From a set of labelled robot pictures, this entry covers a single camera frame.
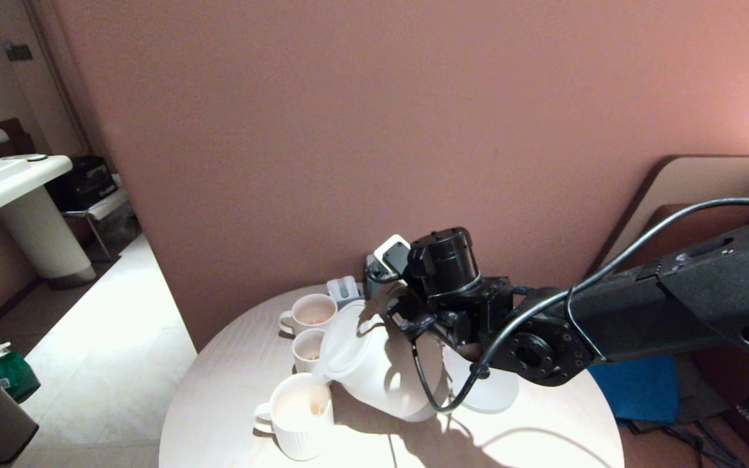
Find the white electric kettle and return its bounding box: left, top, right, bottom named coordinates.
left=313, top=300, right=447, bottom=423

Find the grey-blue tissue box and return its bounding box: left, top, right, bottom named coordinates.
left=365, top=252, right=391, bottom=300

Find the small blue-grey sachet holder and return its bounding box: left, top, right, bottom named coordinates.
left=326, top=276, right=365, bottom=309

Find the white ribbed mug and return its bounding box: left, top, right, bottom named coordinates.
left=254, top=372, right=335, bottom=462
left=278, top=293, right=338, bottom=336

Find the small smooth white cup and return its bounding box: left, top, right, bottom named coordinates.
left=293, top=328, right=328, bottom=374

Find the round white kettle base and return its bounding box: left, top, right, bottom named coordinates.
left=443, top=348, right=519, bottom=414

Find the blue cloth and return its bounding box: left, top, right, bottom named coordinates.
left=588, top=354, right=679, bottom=422

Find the brown upholstered bench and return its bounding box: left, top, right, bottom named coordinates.
left=609, top=203, right=749, bottom=468

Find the beige padded panel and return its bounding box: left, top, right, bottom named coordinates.
left=586, top=155, right=749, bottom=277

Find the clear plastic bag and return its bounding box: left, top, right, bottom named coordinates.
left=88, top=206, right=144, bottom=252

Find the small side table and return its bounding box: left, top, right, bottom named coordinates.
left=62, top=188, right=135, bottom=263

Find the black box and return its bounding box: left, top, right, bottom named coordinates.
left=46, top=157, right=118, bottom=213

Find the green bag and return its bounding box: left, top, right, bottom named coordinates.
left=0, top=343, right=42, bottom=404

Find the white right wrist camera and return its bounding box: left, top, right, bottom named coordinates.
left=373, top=234, right=411, bottom=274

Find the black floor strap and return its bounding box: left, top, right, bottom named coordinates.
left=661, top=422, right=746, bottom=468

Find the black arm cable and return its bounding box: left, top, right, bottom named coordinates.
left=410, top=198, right=749, bottom=413

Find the white ribbed basin pedestal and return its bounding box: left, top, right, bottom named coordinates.
left=0, top=186, right=97, bottom=290

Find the dark brown wall tissue holder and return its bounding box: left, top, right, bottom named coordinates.
left=0, top=118, right=37, bottom=159

